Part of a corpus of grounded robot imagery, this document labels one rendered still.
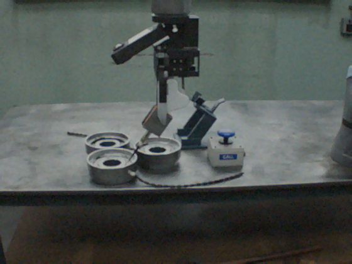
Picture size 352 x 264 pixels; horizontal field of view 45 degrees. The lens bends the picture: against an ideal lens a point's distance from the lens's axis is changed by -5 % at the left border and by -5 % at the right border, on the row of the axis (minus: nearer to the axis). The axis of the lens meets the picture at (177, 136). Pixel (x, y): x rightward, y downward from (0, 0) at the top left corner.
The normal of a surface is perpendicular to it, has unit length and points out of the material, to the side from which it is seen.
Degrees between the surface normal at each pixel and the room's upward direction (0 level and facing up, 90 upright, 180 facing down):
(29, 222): 0
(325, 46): 90
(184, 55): 90
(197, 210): 0
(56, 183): 0
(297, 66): 90
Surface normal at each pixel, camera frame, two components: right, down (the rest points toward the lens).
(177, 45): 0.13, 0.36
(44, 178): 0.01, -0.93
